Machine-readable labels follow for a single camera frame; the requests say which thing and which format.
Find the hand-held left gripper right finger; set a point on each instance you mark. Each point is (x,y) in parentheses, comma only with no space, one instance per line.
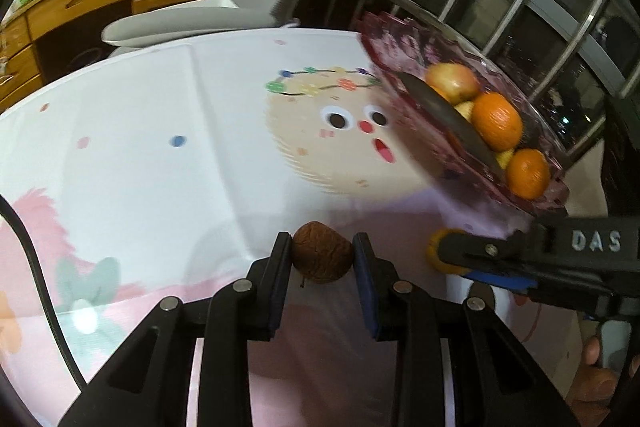
(366,292)

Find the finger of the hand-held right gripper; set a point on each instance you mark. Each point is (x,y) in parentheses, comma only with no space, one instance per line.
(480,249)
(500,281)

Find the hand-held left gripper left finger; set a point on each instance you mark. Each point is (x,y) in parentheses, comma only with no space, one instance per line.
(279,292)

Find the orange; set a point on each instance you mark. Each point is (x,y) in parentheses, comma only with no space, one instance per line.
(529,173)
(433,257)
(497,119)

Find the wrinkled brown passion fruit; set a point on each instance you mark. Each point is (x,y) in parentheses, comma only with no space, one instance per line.
(322,257)

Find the blackened banana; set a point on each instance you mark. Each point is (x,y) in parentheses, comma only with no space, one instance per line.
(445,117)

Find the pink cut-glass plate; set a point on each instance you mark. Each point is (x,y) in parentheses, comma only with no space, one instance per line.
(395,52)

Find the person's right hand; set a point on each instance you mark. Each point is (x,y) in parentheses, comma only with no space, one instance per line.
(597,387)

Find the red apple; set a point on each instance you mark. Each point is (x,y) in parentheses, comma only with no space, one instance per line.
(452,79)

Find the printed cartoon cloth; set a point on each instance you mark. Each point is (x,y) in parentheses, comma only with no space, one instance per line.
(175,107)

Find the wooden drawer cabinet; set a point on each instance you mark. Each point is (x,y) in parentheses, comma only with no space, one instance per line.
(75,2)

